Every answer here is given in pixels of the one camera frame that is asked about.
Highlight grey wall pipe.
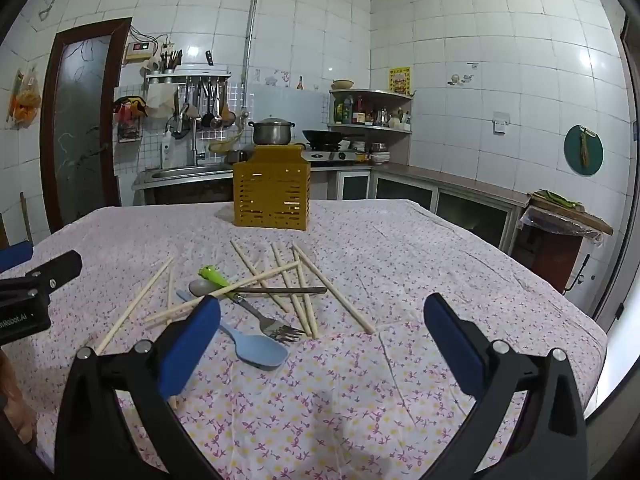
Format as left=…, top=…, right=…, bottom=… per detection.
left=240, top=0, right=266, bottom=91

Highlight yellow slotted utensil holder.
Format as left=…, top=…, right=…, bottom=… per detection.
left=232, top=145, right=312, bottom=232

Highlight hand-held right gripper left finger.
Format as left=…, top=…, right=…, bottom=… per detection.
left=54, top=296, right=222, bottom=480

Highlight pink floral tablecloth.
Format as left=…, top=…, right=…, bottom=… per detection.
left=0, top=199, right=608, bottom=480

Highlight yellow wall poster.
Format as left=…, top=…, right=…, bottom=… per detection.
left=389, top=66, right=412, bottom=95

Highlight white plastic bag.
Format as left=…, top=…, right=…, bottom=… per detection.
left=146, top=82, right=180, bottom=118

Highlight orange plastic bag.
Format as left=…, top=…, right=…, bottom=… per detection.
left=7, top=65, right=42, bottom=128

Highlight wire basket with cloths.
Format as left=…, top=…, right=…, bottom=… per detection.
left=112, top=94, right=150, bottom=143

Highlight chrome faucet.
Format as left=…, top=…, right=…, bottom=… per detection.
left=190, top=115, right=206, bottom=167

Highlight round teal cutting board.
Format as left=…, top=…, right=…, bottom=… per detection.
left=564, top=124, right=604, bottom=177

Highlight black wok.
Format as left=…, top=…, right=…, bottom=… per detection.
left=301, top=130, right=346, bottom=147

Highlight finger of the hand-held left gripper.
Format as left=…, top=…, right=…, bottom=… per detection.
left=0, top=250, right=83, bottom=306
left=0, top=242, right=35, bottom=272

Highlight row of condiment bottles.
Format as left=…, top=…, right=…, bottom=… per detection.
left=332, top=94, right=412, bottom=128

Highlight green vegetables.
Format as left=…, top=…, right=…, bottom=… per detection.
left=534, top=190, right=585, bottom=210

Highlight pile of wooden chopsticks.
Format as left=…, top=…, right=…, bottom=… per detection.
left=94, top=239, right=376, bottom=408

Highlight wall power switch box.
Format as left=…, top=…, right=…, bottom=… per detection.
left=125, top=40, right=153, bottom=63

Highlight person's left forearm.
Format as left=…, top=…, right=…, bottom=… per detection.
left=0, top=350, right=38, bottom=448

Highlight steel kitchen sink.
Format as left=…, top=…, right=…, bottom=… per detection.
left=132, top=162, right=236, bottom=191

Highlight metal utensil cup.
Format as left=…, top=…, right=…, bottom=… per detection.
left=159, top=45, right=183, bottom=73

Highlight light blue plastic spoon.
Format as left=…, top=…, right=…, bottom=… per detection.
left=176, top=290, right=290, bottom=372

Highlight green-handled metal fork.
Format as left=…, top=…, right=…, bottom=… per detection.
left=198, top=266, right=307, bottom=343

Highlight brown framed glass door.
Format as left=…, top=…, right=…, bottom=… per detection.
left=39, top=17, right=133, bottom=233

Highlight row of hanging kitchen utensils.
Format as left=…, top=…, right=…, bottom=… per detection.
left=170, top=80, right=237, bottom=138

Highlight dark-handled spoon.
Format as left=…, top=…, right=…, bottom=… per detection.
left=188, top=280, right=328, bottom=298

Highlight steel gas stove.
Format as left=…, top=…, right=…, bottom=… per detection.
left=300, top=146, right=373, bottom=163

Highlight corner wall shelf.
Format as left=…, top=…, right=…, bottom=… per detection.
left=327, top=89, right=415, bottom=135

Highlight steel cooking pot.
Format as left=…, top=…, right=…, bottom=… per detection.
left=248, top=116, right=297, bottom=147

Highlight metal wall utensil shelf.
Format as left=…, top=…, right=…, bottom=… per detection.
left=144, top=65, right=233, bottom=86

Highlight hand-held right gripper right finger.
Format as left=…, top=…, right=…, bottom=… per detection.
left=423, top=292, right=588, bottom=480

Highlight kitchen counter cabinets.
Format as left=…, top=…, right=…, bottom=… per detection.
left=310, top=162, right=531, bottom=256

